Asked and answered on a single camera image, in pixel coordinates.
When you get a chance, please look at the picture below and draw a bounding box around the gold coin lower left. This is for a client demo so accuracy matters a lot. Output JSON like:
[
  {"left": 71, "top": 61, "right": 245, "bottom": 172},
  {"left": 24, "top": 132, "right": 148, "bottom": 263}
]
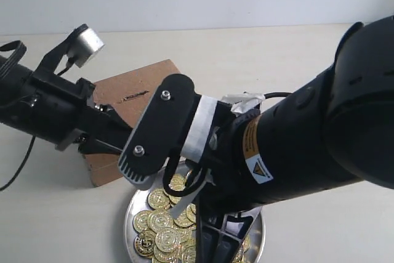
[{"left": 155, "top": 227, "right": 180, "bottom": 253}]

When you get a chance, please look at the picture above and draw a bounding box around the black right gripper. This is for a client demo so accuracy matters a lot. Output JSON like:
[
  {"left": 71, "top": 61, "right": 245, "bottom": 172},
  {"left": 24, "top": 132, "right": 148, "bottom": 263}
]
[{"left": 166, "top": 96, "right": 261, "bottom": 262}]

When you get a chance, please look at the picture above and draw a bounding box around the gold coin left edge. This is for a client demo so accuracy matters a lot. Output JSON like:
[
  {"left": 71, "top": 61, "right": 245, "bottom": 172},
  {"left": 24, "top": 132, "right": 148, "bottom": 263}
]
[{"left": 147, "top": 188, "right": 170, "bottom": 210}]

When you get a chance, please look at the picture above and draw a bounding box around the brown cardboard slotted box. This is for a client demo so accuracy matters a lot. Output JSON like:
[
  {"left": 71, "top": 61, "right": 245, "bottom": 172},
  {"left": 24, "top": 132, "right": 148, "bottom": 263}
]
[{"left": 84, "top": 59, "right": 180, "bottom": 187}]

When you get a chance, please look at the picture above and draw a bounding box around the gold coin far left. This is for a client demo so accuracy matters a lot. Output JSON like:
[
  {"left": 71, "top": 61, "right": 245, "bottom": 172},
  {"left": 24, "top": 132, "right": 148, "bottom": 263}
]
[{"left": 132, "top": 210, "right": 151, "bottom": 233}]

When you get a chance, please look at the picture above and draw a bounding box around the black cable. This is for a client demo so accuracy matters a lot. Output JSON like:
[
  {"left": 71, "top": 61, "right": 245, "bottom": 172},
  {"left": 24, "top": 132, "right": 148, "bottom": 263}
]
[{"left": 0, "top": 135, "right": 36, "bottom": 192}]

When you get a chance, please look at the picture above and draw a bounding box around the gold coin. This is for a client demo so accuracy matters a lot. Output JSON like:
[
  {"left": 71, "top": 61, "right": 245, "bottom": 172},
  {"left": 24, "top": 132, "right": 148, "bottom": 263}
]
[
  {"left": 132, "top": 210, "right": 151, "bottom": 233},
  {"left": 155, "top": 227, "right": 180, "bottom": 253}
]

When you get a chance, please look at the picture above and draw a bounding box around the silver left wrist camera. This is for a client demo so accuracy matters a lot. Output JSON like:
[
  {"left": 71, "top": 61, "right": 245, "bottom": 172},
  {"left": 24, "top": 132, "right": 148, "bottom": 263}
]
[{"left": 66, "top": 24, "right": 105, "bottom": 68}]

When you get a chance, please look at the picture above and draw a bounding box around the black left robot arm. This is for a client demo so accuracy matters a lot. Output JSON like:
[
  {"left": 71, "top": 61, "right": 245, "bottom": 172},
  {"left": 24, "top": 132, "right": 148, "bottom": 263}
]
[{"left": 1, "top": 28, "right": 104, "bottom": 151}]

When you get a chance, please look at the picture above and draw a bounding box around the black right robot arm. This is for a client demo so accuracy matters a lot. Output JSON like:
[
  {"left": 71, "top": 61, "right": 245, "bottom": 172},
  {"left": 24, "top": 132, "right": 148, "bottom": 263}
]
[{"left": 188, "top": 17, "right": 393, "bottom": 262}]

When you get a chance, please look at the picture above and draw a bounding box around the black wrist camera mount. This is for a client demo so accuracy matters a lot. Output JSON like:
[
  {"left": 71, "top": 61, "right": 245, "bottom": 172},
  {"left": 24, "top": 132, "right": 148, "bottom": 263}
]
[{"left": 118, "top": 74, "right": 199, "bottom": 190}]

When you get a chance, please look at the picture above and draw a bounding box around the round steel plate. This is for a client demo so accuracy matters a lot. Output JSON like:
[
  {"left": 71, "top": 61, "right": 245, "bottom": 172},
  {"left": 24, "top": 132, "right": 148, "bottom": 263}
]
[{"left": 123, "top": 169, "right": 266, "bottom": 263}]

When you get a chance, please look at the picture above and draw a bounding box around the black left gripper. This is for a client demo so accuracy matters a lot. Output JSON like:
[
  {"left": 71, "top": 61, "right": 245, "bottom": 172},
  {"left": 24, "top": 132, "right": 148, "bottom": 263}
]
[{"left": 21, "top": 31, "right": 96, "bottom": 152}]

